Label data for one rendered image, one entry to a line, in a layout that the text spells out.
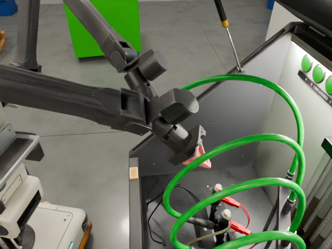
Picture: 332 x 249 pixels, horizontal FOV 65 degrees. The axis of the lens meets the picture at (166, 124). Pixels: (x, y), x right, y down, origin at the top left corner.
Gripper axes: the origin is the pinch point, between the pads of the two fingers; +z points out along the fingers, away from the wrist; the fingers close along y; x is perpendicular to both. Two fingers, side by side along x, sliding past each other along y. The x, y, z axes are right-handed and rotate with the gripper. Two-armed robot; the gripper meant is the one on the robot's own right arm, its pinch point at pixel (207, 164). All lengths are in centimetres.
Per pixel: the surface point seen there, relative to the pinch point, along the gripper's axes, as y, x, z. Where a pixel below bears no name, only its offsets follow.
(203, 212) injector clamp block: -16.9, 2.1, 17.6
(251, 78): 19.5, 8.4, -8.9
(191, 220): -9.3, -9.6, 5.6
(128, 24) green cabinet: -134, 310, -32
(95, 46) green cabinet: -185, 290, -46
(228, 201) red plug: -4.4, -0.8, 14.1
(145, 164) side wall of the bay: -39.5, 25.6, 5.7
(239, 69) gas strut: 11.9, 34.2, -0.6
